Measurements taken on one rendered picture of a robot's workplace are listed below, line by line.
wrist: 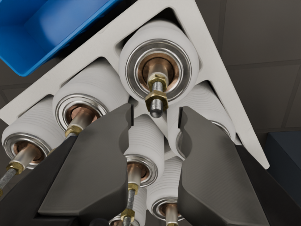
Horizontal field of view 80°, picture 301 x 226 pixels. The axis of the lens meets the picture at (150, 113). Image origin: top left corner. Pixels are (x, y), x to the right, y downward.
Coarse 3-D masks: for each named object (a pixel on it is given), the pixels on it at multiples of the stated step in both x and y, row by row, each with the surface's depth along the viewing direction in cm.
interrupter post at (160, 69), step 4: (156, 64) 20; (160, 64) 20; (152, 68) 19; (156, 68) 19; (160, 68) 19; (164, 68) 20; (152, 72) 18; (156, 72) 18; (160, 72) 18; (164, 72) 18; (148, 76) 18; (152, 76) 18; (164, 76) 18; (148, 80) 18
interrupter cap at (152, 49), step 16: (144, 48) 19; (160, 48) 19; (176, 48) 19; (128, 64) 20; (144, 64) 20; (176, 64) 20; (128, 80) 21; (144, 80) 21; (176, 80) 21; (144, 96) 22; (176, 96) 22
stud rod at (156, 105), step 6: (156, 84) 17; (162, 84) 17; (162, 90) 16; (156, 102) 14; (162, 102) 14; (150, 108) 13; (156, 108) 13; (162, 108) 13; (150, 114) 13; (156, 114) 13; (162, 114) 13
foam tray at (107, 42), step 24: (144, 0) 23; (168, 0) 23; (192, 0) 23; (120, 24) 25; (192, 24) 24; (96, 48) 27; (120, 48) 30; (216, 48) 26; (48, 72) 29; (72, 72) 29; (216, 72) 28; (24, 96) 31; (240, 120) 32; (168, 144) 38
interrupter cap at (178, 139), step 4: (212, 120) 24; (216, 124) 23; (220, 124) 24; (220, 128) 24; (224, 128) 24; (180, 132) 25; (224, 132) 24; (228, 132) 24; (176, 136) 25; (180, 136) 25; (228, 136) 24; (176, 140) 25; (180, 140) 25; (176, 144) 26; (180, 144) 26; (176, 148) 26; (180, 148) 26; (180, 152) 26; (184, 156) 27
